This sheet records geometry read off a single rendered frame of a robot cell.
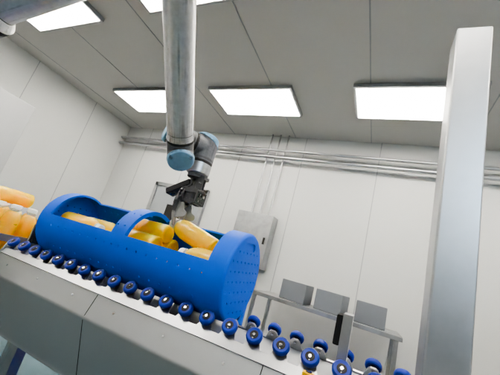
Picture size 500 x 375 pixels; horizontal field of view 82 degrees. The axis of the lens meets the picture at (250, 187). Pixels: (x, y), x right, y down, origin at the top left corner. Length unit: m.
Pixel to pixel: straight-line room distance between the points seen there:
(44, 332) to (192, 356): 0.61
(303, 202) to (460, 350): 4.10
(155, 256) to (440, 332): 0.76
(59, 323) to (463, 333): 1.13
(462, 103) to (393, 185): 3.90
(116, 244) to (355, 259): 3.58
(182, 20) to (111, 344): 0.94
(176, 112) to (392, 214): 3.81
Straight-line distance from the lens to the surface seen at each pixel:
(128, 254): 1.06
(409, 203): 4.48
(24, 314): 1.42
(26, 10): 1.06
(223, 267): 0.86
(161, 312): 0.99
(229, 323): 0.88
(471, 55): 0.76
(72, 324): 1.20
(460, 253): 0.58
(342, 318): 0.87
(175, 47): 0.87
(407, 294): 4.27
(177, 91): 0.90
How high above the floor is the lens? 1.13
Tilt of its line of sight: 15 degrees up
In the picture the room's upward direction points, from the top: 16 degrees clockwise
